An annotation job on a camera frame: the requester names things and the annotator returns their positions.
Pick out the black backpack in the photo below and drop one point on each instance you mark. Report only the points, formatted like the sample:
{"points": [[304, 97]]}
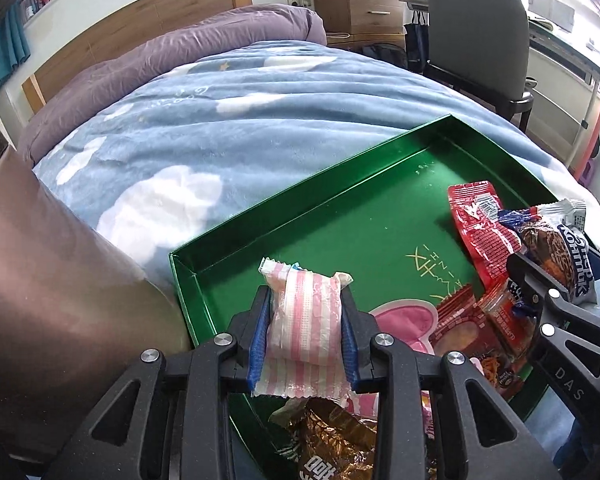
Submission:
{"points": [[388, 53]]}

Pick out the wooden headboard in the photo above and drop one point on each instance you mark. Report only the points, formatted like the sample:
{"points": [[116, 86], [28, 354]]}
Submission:
{"points": [[118, 33]]}

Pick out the brown black electric kettle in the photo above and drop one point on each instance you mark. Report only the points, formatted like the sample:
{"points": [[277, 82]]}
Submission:
{"points": [[74, 313]]}

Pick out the small red orange candy bar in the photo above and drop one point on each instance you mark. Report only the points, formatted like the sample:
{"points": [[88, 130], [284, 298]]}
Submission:
{"points": [[515, 331]]}

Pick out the wooden drawer cabinet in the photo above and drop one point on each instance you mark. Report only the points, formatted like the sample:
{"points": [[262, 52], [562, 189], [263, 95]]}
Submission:
{"points": [[353, 24]]}

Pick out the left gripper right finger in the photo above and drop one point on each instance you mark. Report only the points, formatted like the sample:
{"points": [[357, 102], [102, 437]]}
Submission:
{"points": [[358, 328]]}

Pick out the green tray box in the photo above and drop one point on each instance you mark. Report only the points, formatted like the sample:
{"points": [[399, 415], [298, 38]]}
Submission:
{"points": [[381, 216]]}

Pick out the large red white snack pouch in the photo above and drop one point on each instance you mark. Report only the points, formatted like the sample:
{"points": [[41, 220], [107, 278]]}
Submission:
{"points": [[474, 208]]}

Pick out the brown nutritious snack bag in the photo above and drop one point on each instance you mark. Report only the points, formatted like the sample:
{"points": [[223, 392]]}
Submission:
{"points": [[327, 441]]}

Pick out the blue white chip snack bag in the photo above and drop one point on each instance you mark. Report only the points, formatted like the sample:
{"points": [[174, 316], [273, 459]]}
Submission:
{"points": [[553, 238]]}

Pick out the grey office chair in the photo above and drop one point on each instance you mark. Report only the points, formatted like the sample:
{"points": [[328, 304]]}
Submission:
{"points": [[482, 47]]}

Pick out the pink striped candy packet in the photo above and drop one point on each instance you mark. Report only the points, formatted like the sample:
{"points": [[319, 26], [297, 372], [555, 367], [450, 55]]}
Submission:
{"points": [[303, 356]]}

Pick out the pink cartoon shaped packet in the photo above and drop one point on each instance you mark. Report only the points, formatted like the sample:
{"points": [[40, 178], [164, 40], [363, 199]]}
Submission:
{"points": [[410, 320]]}

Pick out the blue cloud blanket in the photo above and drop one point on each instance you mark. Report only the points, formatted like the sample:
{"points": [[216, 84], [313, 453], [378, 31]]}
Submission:
{"points": [[195, 146]]}

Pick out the teal curtain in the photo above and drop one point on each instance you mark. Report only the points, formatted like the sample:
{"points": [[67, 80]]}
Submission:
{"points": [[14, 48]]}

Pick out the purple duvet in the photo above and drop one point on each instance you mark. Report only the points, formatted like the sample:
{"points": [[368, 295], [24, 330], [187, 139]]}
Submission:
{"points": [[97, 87]]}

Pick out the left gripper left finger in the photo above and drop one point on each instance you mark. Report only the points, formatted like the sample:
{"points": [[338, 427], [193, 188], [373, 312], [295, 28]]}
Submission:
{"points": [[250, 330]]}

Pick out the dark red noodle snack packet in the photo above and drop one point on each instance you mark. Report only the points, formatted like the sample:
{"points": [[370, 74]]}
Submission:
{"points": [[463, 326]]}

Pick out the wall power socket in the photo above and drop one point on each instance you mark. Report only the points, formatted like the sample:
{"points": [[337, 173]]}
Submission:
{"points": [[303, 3]]}

